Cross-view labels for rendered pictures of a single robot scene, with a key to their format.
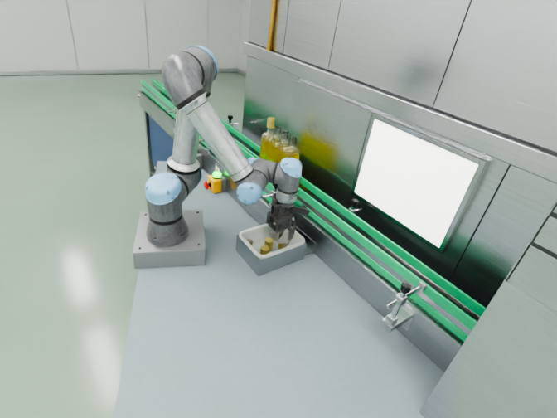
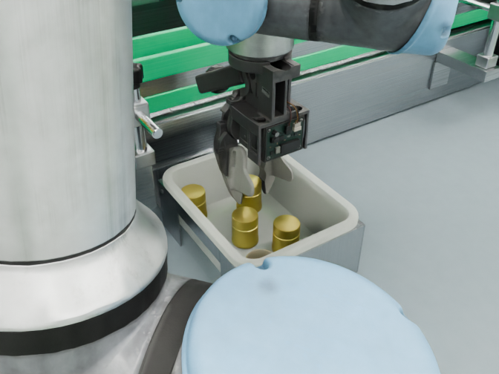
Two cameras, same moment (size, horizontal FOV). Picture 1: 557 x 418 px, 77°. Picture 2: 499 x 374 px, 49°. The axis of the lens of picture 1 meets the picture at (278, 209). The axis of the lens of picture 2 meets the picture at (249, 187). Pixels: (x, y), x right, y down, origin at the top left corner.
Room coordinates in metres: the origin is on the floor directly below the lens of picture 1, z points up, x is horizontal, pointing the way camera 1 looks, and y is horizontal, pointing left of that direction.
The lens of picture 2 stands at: (1.03, 0.56, 1.25)
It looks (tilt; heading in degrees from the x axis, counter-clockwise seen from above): 36 degrees down; 277
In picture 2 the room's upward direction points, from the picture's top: straight up
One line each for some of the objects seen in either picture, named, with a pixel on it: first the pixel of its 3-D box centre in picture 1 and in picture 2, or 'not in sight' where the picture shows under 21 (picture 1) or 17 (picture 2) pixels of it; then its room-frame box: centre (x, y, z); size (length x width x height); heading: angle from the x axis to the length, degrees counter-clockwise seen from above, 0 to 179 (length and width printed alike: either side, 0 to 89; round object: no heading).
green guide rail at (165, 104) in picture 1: (189, 124); not in sight; (1.94, 0.59, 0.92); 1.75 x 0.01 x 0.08; 40
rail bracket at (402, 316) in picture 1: (399, 309); (479, 40); (0.75, -0.40, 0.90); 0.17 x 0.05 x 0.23; 130
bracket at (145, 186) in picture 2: not in sight; (131, 171); (1.26, -0.01, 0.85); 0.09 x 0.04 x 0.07; 130
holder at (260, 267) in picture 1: (276, 245); (243, 214); (1.11, -0.01, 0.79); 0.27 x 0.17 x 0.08; 130
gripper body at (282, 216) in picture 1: (282, 213); (263, 102); (1.09, -0.02, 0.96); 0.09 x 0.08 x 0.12; 130
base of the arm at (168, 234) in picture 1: (167, 223); not in sight; (1.03, 0.40, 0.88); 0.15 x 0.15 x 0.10
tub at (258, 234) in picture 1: (271, 245); (255, 219); (1.09, 0.01, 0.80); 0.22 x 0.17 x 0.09; 130
